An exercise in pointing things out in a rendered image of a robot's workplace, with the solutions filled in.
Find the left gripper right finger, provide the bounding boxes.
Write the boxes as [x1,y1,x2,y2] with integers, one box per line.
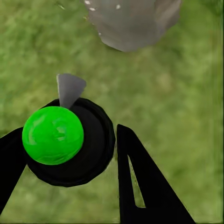
[116,125,196,224]

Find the pesticide atomizer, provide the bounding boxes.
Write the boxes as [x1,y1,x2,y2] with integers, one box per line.
[22,73,117,187]

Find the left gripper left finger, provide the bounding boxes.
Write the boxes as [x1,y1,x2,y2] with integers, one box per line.
[0,127,27,215]

